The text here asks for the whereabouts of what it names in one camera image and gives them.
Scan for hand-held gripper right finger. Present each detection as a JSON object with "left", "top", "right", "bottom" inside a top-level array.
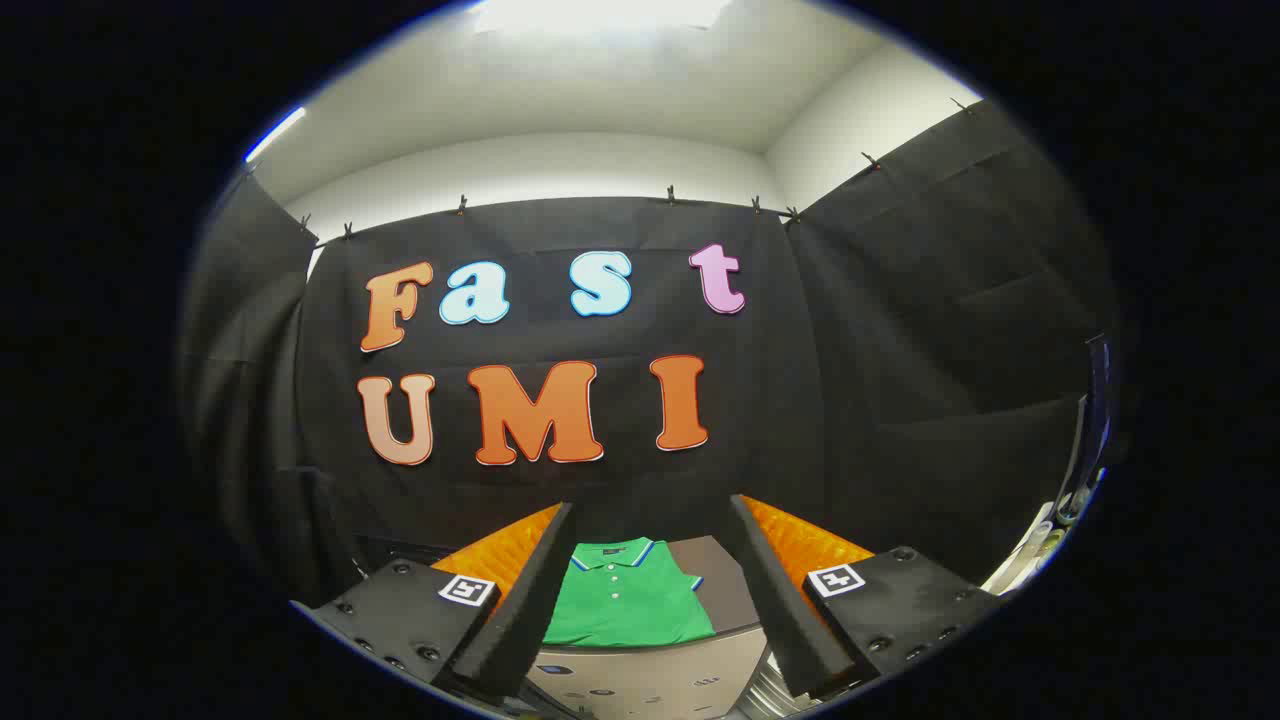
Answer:
[{"left": 728, "top": 493, "right": 1006, "bottom": 701}]

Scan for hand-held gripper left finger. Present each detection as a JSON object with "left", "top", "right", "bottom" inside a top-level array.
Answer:
[{"left": 290, "top": 500, "right": 576, "bottom": 701}]

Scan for green polo shirt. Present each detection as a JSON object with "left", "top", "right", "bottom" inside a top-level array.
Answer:
[{"left": 543, "top": 538, "right": 717, "bottom": 648}]

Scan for black backdrop cloth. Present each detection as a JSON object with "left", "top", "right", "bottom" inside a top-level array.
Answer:
[{"left": 178, "top": 100, "right": 1116, "bottom": 611}]

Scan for pale plastic items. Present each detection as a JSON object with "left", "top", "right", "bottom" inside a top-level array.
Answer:
[{"left": 982, "top": 498, "right": 1069, "bottom": 598}]

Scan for strip light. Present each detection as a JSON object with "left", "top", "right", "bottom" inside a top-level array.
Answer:
[{"left": 245, "top": 105, "right": 308, "bottom": 163}]

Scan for ceiling light panel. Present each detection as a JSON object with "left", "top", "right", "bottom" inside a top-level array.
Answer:
[{"left": 470, "top": 0, "right": 736, "bottom": 33}]

